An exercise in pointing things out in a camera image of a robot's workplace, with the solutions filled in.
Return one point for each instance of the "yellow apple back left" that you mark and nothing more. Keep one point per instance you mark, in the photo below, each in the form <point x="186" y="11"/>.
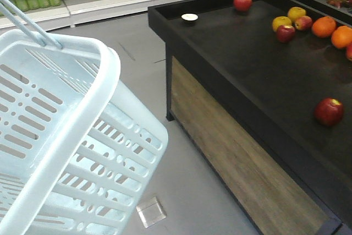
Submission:
<point x="295" y="12"/>

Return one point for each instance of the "black wooden display stand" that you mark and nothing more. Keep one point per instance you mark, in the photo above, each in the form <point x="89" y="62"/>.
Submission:
<point x="247" y="102"/>

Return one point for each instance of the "pink apple left group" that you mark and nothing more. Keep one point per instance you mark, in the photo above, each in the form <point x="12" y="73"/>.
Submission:
<point x="303" y="23"/>

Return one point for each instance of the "light blue plastic basket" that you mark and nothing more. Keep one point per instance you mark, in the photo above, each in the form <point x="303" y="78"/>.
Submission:
<point x="78" y="148"/>

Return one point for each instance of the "orange group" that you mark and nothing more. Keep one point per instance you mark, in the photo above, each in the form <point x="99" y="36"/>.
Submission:
<point x="341" y="37"/>
<point x="324" y="27"/>

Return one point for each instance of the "yellow apple front left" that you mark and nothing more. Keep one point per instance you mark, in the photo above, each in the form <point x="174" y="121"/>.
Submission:
<point x="281" y="20"/>

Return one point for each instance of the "silver floor socket plate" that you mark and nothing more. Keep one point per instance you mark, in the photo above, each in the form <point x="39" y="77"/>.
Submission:
<point x="151" y="211"/>

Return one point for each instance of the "red apple front left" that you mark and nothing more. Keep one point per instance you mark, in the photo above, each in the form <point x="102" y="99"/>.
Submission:
<point x="329" y="112"/>

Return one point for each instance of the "small white bowl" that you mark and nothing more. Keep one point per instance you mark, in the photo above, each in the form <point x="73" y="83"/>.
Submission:
<point x="189" y="18"/>

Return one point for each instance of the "red apple far corner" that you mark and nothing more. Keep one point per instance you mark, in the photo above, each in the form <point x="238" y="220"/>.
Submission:
<point x="242" y="5"/>

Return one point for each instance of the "yellow apple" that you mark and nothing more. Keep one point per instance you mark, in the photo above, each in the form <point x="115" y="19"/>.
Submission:
<point x="295" y="12"/>
<point x="281" y="20"/>

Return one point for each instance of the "red apple left group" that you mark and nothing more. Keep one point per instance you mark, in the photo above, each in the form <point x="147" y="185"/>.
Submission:
<point x="285" y="33"/>

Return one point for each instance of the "large red apple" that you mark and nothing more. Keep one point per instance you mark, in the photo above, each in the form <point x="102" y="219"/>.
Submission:
<point x="348" y="52"/>

